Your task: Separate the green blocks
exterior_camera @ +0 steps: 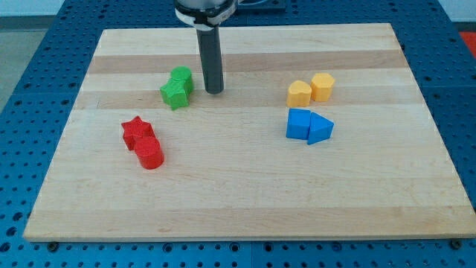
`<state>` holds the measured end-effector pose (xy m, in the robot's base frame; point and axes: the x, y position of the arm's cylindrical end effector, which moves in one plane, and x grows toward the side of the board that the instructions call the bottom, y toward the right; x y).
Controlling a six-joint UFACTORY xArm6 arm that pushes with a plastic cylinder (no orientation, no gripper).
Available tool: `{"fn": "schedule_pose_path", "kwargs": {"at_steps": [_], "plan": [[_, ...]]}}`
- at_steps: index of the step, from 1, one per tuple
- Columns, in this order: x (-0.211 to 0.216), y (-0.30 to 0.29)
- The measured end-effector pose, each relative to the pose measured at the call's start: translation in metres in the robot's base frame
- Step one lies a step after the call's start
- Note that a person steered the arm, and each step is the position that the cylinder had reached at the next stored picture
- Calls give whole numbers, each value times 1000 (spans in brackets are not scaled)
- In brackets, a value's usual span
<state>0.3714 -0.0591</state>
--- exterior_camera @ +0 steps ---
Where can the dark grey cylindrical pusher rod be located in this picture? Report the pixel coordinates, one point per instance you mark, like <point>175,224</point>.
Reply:
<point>211,60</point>

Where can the light wooden board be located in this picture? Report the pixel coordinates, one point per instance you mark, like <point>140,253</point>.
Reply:
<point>230,172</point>

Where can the yellow heart block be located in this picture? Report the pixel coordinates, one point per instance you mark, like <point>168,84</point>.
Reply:
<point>298,94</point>

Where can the robot wrist flange black white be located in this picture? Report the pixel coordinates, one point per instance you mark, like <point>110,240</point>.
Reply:
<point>204,15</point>

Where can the red star block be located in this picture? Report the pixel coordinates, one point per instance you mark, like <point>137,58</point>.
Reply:
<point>134,130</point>

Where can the green star block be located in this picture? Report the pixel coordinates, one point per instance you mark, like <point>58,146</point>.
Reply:
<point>174,94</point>

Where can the blue triangle block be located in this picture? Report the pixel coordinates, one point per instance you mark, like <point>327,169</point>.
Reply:
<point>320,128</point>

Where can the red cylinder block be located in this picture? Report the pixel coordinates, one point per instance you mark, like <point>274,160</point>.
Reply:
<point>149,152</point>

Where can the green cylinder block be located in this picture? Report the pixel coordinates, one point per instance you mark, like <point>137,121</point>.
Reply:
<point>183,74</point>

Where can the blue cube block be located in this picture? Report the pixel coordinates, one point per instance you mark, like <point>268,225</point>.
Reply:
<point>298,124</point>

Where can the yellow hexagon block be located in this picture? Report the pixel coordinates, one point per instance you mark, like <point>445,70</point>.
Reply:
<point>322,86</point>

